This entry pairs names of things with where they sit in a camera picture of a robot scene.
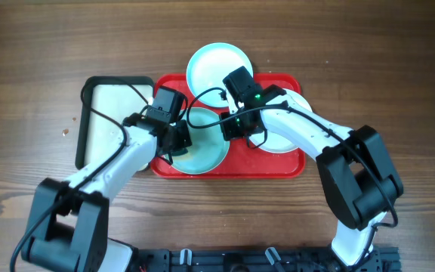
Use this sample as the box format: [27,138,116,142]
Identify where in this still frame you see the white plate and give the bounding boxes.
[249,88,313,153]

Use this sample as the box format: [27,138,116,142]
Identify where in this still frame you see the pale green plate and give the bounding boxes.
[171,125,230,175]

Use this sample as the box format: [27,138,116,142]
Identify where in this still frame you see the green scrubbing sponge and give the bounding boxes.
[171,148,189,156]

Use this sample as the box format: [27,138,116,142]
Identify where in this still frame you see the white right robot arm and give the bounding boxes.
[219,94,404,271]

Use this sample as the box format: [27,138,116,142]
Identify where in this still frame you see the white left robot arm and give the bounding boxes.
[10,119,191,271]

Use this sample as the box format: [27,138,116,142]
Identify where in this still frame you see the red plastic tray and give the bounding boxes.
[150,73,306,179]

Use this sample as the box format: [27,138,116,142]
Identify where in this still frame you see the black tray with soapy water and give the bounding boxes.
[75,76,154,169]

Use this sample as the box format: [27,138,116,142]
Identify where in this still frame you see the light blue plate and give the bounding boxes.
[186,42,254,97]

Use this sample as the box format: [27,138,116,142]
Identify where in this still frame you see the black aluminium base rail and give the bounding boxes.
[128,246,402,272]

